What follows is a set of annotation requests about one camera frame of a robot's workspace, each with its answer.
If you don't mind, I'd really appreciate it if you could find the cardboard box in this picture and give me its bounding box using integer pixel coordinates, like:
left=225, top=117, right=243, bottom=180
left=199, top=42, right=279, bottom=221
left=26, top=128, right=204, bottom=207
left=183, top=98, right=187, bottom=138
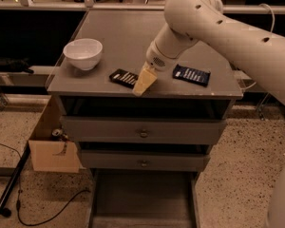
left=28, top=98, right=82, bottom=173

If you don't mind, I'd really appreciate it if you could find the grey drawer cabinet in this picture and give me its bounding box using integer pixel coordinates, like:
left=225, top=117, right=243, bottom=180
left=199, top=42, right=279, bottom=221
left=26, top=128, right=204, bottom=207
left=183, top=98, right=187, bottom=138
left=47, top=9, right=244, bottom=173

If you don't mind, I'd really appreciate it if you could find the metal can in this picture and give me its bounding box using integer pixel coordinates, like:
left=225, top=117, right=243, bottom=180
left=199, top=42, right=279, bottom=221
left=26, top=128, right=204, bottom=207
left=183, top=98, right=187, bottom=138
left=51, top=128, right=64, bottom=138

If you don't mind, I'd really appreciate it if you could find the black floor cable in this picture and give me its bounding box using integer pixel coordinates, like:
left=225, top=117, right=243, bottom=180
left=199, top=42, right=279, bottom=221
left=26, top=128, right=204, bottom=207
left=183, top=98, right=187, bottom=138
left=0, top=137, right=91, bottom=227

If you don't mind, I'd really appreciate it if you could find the white ceramic bowl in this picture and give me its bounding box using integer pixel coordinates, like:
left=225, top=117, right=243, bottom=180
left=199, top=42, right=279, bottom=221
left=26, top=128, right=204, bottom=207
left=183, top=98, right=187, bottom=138
left=63, top=38, right=103, bottom=70

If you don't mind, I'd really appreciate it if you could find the grey top drawer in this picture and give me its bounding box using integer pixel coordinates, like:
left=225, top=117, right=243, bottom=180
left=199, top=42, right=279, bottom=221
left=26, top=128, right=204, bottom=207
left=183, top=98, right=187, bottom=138
left=60, top=116, right=226, bottom=145

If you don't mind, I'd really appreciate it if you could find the white cable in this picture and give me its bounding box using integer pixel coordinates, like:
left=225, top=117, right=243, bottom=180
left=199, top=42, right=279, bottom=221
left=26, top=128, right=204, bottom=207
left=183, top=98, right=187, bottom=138
left=240, top=3, right=276, bottom=91

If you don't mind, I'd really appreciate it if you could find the black chocolate rxbar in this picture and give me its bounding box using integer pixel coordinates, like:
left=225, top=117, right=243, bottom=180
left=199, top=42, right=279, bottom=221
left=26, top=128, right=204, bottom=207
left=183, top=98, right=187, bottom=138
left=109, top=68, right=138, bottom=88

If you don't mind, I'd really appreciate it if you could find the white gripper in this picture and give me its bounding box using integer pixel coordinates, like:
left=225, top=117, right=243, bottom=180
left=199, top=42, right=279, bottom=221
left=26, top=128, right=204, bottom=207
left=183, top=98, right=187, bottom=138
left=132, top=39, right=181, bottom=96

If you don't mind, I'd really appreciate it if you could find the black bar on floor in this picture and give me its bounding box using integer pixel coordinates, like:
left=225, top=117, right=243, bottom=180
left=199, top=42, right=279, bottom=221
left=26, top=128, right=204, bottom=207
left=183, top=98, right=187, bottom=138
left=0, top=145, right=30, bottom=218

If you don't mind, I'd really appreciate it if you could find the black object on ledge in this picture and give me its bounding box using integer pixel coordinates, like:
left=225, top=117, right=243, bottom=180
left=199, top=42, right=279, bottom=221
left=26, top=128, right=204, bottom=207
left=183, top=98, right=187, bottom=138
left=0, top=57, right=34, bottom=74

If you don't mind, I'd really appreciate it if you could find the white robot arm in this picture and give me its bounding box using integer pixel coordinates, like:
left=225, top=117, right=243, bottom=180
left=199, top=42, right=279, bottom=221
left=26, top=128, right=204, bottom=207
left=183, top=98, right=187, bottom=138
left=133, top=0, right=285, bottom=228

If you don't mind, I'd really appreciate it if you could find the grey drawer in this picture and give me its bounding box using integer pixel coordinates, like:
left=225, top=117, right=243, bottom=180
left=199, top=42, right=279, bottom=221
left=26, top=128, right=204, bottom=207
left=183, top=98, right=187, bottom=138
left=60, top=116, right=226, bottom=145
left=87, top=170, right=201, bottom=228
left=79, top=150, right=210, bottom=172

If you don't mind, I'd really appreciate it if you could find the grey middle drawer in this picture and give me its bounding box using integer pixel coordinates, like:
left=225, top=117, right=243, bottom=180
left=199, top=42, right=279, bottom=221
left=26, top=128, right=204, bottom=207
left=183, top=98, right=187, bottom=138
left=79, top=150, right=210, bottom=172

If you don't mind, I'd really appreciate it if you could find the grey bottom drawer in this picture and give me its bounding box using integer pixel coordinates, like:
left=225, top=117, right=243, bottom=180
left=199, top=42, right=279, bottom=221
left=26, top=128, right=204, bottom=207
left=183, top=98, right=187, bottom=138
left=87, top=170, right=201, bottom=228

